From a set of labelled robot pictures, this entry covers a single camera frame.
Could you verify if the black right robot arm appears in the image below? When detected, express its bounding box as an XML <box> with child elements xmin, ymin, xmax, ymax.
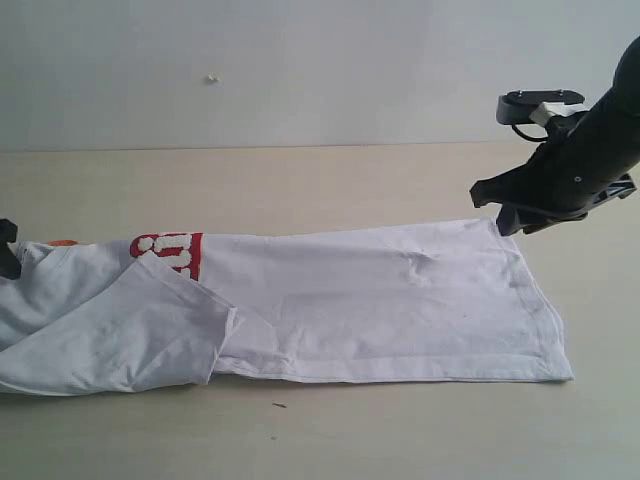
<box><xmin>470</xmin><ymin>41</ymin><xmax>639</xmax><ymax>236</ymax></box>

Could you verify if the orange neck label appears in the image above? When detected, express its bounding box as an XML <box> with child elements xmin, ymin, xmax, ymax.
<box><xmin>47</xmin><ymin>240</ymin><xmax>79</xmax><ymax>247</ymax></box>

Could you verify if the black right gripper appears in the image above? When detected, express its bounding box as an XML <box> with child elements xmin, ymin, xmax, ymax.
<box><xmin>469</xmin><ymin>114</ymin><xmax>638</xmax><ymax>236</ymax></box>

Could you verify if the white t-shirt red lettering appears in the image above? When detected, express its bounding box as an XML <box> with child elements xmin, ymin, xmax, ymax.
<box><xmin>1</xmin><ymin>219</ymin><xmax>574</xmax><ymax>396</ymax></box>

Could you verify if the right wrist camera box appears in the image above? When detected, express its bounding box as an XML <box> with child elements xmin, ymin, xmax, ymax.
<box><xmin>496</xmin><ymin>89</ymin><xmax>588</xmax><ymax>126</ymax></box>

